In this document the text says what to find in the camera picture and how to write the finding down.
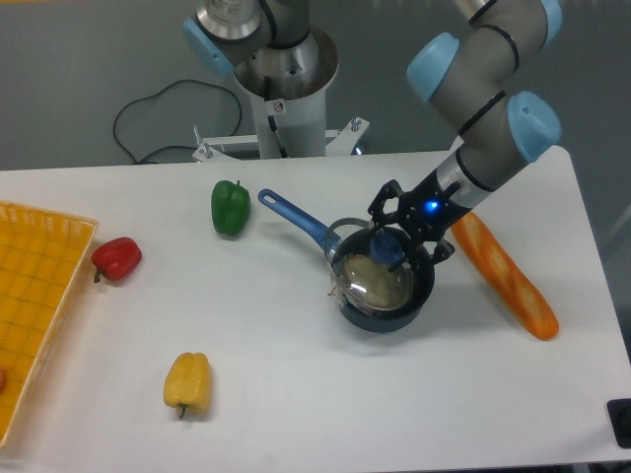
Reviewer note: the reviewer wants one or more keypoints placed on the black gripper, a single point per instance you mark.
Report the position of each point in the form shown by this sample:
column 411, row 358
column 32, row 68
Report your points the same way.
column 425, row 213

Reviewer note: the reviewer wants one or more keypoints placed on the glass pot lid blue knob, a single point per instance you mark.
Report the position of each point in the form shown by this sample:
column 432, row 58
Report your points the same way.
column 354, row 236

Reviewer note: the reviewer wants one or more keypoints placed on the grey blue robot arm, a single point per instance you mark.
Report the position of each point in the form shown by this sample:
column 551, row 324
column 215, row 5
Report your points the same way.
column 500, row 134

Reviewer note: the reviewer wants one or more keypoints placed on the orange baguette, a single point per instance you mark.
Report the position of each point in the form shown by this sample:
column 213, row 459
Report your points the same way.
column 499, row 270

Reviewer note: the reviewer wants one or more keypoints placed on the green bell pepper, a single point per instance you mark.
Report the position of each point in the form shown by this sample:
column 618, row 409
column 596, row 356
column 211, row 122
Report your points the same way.
column 230, row 207

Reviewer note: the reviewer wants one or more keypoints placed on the yellow bell pepper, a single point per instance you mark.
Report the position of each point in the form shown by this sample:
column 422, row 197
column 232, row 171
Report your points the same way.
column 188, row 385

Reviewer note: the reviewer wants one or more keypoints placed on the black object at table edge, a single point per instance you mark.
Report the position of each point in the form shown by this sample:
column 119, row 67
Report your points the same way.
column 619, row 415

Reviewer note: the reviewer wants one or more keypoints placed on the red bell pepper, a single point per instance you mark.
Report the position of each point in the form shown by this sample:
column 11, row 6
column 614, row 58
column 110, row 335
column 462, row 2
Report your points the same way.
column 116, row 259

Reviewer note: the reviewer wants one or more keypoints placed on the yellow woven basket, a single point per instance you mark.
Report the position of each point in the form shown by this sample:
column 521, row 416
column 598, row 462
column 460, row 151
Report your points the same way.
column 42, row 252

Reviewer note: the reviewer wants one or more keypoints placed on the dark pot blue handle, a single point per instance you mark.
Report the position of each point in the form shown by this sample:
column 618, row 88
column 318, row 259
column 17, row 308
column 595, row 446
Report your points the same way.
column 381, row 322

